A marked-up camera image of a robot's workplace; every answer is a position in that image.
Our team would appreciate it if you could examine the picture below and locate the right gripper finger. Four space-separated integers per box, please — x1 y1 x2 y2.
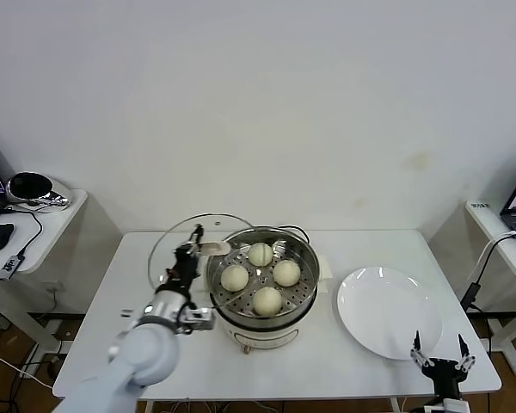
409 330 432 367
454 333 476 372

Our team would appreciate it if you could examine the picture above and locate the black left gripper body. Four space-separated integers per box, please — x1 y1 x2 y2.
163 244 200 296

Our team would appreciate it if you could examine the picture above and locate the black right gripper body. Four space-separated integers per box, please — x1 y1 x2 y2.
421 356 468 401

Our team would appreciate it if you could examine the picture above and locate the round glass pot lid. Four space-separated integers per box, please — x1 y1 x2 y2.
147 213 263 311

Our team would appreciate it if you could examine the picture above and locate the white steamed baozi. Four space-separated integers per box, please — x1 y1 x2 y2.
252 287 284 317
247 243 273 267
219 264 249 293
273 260 302 288

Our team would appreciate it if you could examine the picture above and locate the stainless steel steamer pot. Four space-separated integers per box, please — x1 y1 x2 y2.
193 227 335 322

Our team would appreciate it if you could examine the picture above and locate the white round plate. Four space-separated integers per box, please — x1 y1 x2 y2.
336 266 444 361

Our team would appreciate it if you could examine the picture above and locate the black power adapter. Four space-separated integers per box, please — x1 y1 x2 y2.
459 281 482 311

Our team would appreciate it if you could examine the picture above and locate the cream electric cooker base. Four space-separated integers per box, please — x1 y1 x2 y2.
208 296 319 354

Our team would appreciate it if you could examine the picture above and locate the white side table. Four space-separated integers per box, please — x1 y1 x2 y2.
0 188 124 371
429 200 516 378

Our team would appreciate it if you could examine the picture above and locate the chrome and black gadget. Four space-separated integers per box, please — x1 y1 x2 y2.
4 170 73 212

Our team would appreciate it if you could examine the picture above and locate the grey USB hub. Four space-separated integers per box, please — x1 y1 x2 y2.
0 253 27 281

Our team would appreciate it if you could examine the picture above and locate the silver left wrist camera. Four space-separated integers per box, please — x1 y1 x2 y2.
183 305 217 333

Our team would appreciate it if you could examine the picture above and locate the black cooker power cord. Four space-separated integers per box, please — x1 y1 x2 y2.
274 223 310 244

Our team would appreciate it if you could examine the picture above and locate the white charging cable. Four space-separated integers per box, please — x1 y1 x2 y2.
472 231 516 287

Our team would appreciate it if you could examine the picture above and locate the black hub cable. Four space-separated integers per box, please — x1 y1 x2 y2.
2 206 44 259

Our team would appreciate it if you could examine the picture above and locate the white floor cable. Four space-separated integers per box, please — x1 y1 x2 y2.
0 347 55 391

